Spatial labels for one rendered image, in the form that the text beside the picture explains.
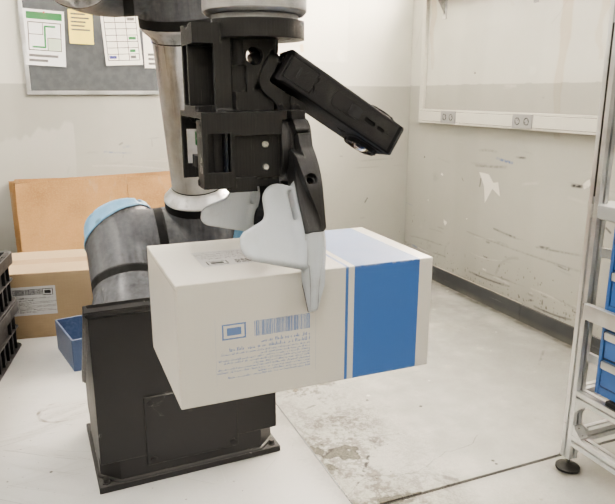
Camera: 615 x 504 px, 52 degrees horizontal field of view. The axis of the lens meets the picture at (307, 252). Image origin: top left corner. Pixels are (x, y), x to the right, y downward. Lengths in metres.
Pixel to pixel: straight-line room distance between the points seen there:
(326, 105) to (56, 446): 0.83
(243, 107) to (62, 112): 3.51
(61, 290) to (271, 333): 1.17
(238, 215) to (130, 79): 3.45
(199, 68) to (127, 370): 0.56
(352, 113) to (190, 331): 0.20
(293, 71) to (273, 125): 0.04
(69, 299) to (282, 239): 1.19
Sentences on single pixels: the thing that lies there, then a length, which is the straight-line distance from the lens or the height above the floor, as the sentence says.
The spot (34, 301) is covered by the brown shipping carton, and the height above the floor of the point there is 0.79.
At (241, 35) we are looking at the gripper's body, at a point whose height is 1.30.
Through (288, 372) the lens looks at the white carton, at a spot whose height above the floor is 1.07.
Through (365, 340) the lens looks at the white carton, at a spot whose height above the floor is 1.08.
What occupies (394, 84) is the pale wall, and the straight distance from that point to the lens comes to 4.57.
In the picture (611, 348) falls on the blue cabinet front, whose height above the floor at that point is 0.49.
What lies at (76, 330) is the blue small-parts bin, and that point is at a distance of 1.54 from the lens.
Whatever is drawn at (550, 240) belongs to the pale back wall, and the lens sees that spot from 3.56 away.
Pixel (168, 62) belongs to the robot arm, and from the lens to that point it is 0.96.
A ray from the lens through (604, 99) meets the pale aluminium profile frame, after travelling 2.12.
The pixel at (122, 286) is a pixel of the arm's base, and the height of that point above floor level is 0.98.
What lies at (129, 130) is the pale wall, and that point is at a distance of 3.99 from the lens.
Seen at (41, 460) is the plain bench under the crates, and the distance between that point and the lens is 1.13.
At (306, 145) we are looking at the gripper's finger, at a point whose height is 1.23.
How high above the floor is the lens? 1.26
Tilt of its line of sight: 14 degrees down
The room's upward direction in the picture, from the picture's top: straight up
